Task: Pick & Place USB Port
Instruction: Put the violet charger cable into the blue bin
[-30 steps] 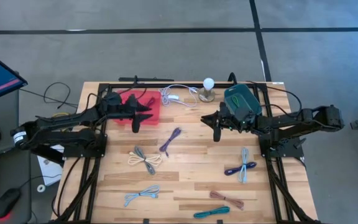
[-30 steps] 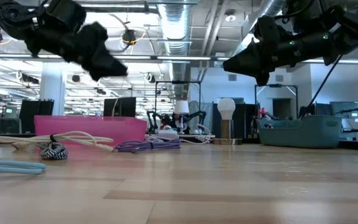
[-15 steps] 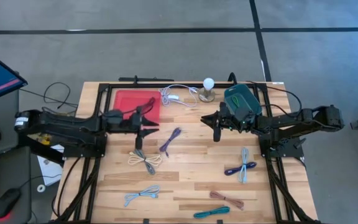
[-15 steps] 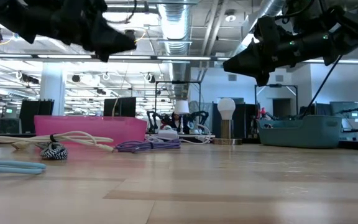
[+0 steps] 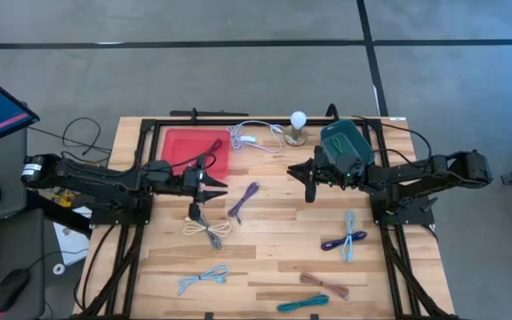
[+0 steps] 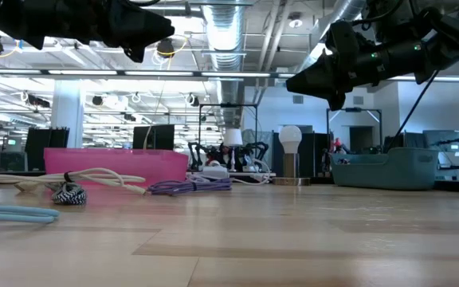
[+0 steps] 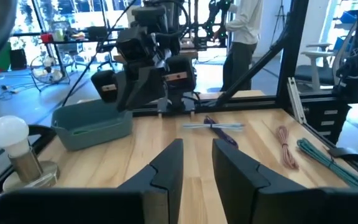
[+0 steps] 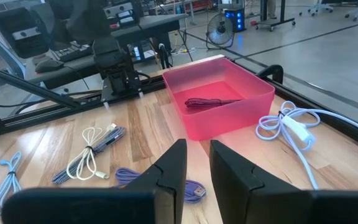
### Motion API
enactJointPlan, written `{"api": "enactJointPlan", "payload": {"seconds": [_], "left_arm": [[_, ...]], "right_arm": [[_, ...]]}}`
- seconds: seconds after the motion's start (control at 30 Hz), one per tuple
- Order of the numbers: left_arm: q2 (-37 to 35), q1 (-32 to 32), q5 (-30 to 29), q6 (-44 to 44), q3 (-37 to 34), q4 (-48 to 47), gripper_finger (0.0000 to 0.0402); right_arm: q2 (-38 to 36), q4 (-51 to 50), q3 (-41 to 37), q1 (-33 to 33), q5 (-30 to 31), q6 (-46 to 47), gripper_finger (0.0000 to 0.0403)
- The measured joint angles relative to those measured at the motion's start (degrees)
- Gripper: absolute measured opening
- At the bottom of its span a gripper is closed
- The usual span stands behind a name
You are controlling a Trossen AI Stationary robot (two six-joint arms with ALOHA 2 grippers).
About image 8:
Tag grey desk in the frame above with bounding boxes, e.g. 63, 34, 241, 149
23, 14, 189, 91

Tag black floor fan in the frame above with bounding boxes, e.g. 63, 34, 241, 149
206, 12, 235, 50

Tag black computer mouse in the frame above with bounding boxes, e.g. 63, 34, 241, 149
35, 58, 65, 74

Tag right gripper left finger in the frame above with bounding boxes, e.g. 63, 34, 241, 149
1, 139, 188, 224

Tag red translucent plastic bin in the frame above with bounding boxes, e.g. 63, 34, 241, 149
162, 57, 275, 141

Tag grey and cream cable bundle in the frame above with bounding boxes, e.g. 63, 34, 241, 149
51, 126, 127, 185

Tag light blue USB cable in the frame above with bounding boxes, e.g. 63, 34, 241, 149
0, 151, 23, 218

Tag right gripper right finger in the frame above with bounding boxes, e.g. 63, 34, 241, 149
209, 139, 358, 224

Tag computer tower blue lights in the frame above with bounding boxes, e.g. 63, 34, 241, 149
224, 8, 247, 33

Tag black arched bracket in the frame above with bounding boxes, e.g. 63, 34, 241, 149
257, 64, 285, 85

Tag black rolling stand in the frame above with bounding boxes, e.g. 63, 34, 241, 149
255, 0, 296, 32

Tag black chair backrest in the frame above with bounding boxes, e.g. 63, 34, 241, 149
0, 7, 49, 58

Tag black keyboard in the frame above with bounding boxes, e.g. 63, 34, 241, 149
53, 42, 93, 62

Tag maroon braided USB cable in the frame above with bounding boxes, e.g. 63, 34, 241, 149
184, 97, 242, 110

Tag purple USB cable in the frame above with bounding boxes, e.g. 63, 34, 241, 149
114, 167, 207, 204

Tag cream USB cable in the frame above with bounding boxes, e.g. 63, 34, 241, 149
66, 123, 117, 181

